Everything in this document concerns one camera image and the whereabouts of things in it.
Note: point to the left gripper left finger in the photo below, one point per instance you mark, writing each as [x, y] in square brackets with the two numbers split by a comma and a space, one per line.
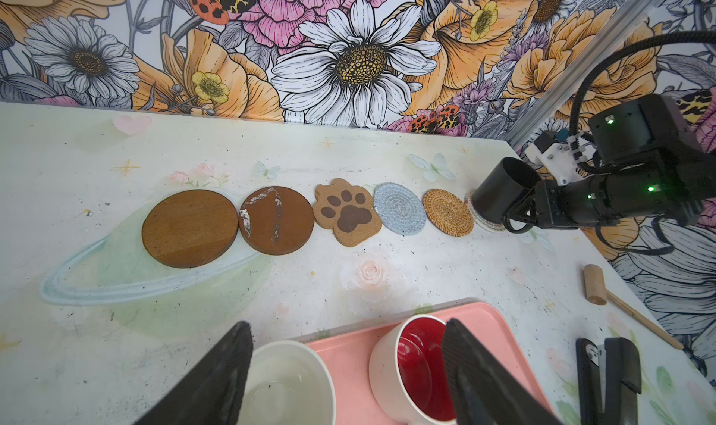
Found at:
[212, 391]

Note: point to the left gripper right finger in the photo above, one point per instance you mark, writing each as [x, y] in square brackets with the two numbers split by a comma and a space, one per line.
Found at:
[481, 389]

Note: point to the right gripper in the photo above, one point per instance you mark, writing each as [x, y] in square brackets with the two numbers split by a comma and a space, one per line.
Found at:
[602, 200]

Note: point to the white mug off tray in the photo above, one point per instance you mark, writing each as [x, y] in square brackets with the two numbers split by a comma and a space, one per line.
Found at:
[288, 383]

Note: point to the black mug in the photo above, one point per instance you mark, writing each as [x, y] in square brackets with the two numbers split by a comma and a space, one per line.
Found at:
[505, 195]

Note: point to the rattan woven round coaster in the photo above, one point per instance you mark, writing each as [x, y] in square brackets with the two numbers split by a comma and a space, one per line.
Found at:
[448, 213]

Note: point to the dark brown round coaster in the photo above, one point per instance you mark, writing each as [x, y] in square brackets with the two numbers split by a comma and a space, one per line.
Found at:
[190, 228]

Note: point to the glossy brown round coaster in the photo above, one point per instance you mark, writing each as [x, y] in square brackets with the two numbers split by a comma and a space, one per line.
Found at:
[276, 220]

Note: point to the grey woven round coaster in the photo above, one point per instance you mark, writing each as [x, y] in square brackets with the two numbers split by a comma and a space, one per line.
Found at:
[400, 210]

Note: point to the paw shaped cork coaster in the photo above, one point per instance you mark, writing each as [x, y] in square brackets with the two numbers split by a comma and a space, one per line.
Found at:
[347, 210]

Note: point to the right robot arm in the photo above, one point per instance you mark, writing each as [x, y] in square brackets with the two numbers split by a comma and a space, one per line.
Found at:
[651, 163]

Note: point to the red inside white mug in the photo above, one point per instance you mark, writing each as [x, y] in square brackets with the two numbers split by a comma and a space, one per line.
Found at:
[407, 373]

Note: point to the wooden mallet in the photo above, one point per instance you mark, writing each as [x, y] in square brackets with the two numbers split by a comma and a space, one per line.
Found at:
[597, 293]

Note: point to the pink tray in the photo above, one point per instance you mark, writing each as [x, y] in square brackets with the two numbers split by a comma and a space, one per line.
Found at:
[345, 352]

